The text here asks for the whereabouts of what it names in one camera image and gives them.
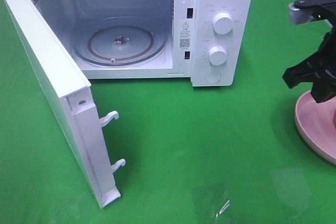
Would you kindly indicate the white warning label sticker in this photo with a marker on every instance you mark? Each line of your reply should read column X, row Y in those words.
column 185, row 33

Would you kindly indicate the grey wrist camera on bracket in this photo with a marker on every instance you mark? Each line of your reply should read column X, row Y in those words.
column 305, row 11

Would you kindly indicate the glass microwave turntable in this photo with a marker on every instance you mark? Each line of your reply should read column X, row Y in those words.
column 119, row 41

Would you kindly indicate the white microwave door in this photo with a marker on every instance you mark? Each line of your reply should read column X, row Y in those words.
column 69, row 95

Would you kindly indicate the white microwave oven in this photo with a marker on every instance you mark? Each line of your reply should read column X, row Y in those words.
column 65, row 16

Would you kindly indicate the round door release button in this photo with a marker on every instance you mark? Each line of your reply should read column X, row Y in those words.
column 213, row 77

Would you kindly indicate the pink round plate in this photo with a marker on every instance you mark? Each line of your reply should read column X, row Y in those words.
column 314, row 124

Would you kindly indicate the white microwave knob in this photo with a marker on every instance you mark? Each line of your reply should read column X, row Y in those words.
column 222, row 23
column 217, row 55

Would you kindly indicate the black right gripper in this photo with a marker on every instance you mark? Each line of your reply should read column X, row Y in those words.
column 322, row 75

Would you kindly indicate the burger with lettuce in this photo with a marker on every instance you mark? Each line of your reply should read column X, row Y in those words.
column 334, row 120

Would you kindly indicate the lower white microwave knob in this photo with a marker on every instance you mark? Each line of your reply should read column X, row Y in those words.
column 217, row 55

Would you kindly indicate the upper white microwave knob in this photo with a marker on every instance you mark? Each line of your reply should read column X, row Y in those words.
column 222, row 23

